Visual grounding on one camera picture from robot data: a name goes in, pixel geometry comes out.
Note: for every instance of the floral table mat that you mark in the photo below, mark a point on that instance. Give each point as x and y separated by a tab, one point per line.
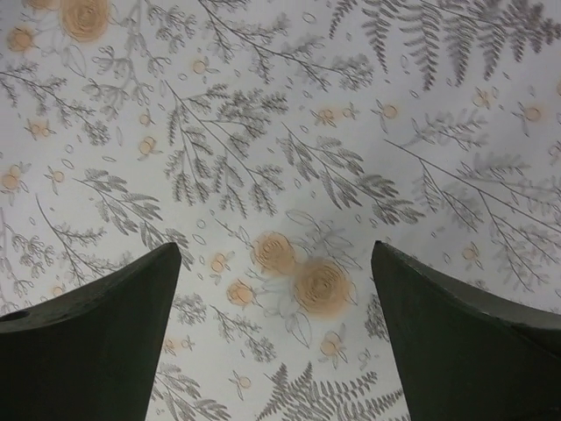
274	142

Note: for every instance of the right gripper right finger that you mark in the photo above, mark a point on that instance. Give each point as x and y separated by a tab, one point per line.
463	353

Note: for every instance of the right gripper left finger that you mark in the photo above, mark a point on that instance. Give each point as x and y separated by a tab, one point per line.
91	353

